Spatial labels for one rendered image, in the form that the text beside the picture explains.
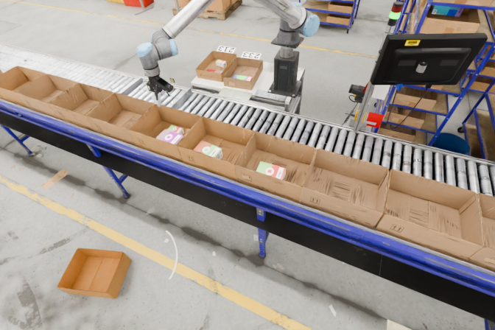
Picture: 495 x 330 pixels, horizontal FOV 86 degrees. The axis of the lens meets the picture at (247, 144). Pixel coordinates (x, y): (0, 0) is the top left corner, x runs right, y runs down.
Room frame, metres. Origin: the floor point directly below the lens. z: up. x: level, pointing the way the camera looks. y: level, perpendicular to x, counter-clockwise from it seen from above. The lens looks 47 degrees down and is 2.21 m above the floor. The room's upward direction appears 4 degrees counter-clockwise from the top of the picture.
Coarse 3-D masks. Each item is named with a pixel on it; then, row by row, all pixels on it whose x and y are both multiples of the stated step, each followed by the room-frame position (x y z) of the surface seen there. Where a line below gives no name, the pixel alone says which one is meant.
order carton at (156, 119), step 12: (156, 108) 1.55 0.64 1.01; (168, 108) 1.51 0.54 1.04; (144, 120) 1.44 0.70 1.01; (156, 120) 1.52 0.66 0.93; (168, 120) 1.53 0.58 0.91; (180, 120) 1.47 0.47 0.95; (192, 120) 1.42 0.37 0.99; (132, 132) 1.29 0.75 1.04; (144, 132) 1.40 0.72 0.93; (156, 132) 1.43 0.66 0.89; (144, 144) 1.26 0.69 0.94; (156, 144) 1.21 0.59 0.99; (168, 144) 1.16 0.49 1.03; (168, 156) 1.18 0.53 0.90; (180, 156) 1.13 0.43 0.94
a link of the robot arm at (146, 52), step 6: (138, 48) 1.40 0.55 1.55; (144, 48) 1.39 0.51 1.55; (150, 48) 1.39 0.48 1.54; (138, 54) 1.38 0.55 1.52; (144, 54) 1.37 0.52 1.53; (150, 54) 1.38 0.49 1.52; (156, 54) 1.40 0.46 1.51; (144, 60) 1.37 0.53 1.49; (150, 60) 1.38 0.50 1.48; (156, 60) 1.40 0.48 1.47; (144, 66) 1.37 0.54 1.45; (150, 66) 1.37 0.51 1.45; (156, 66) 1.39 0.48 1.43
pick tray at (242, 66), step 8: (232, 64) 2.39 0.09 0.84; (240, 64) 2.49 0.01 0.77; (248, 64) 2.46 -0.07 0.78; (256, 64) 2.43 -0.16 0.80; (232, 72) 2.36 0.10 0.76; (240, 72) 2.36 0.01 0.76; (248, 72) 2.35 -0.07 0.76; (256, 72) 2.20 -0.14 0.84; (224, 80) 2.15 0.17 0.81; (232, 80) 2.12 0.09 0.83; (240, 80) 2.09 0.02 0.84; (256, 80) 2.20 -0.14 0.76; (248, 88) 2.07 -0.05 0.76
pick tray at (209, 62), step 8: (208, 56) 2.60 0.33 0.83; (216, 56) 2.67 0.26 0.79; (224, 56) 2.63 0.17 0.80; (232, 56) 2.59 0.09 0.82; (200, 64) 2.43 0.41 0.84; (208, 64) 2.57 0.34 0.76; (200, 72) 2.32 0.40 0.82; (208, 72) 2.28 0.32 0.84; (216, 72) 2.25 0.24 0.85; (224, 72) 2.28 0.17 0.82; (216, 80) 2.25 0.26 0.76
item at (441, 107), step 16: (432, 0) 1.71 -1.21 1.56; (416, 16) 2.01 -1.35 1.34; (480, 16) 1.92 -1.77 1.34; (416, 32) 1.72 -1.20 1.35; (480, 32) 1.68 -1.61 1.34; (480, 64) 1.52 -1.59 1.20; (384, 112) 1.71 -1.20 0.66; (432, 112) 1.58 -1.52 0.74; (448, 112) 1.56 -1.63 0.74; (416, 128) 1.60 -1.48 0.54; (432, 128) 1.59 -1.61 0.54
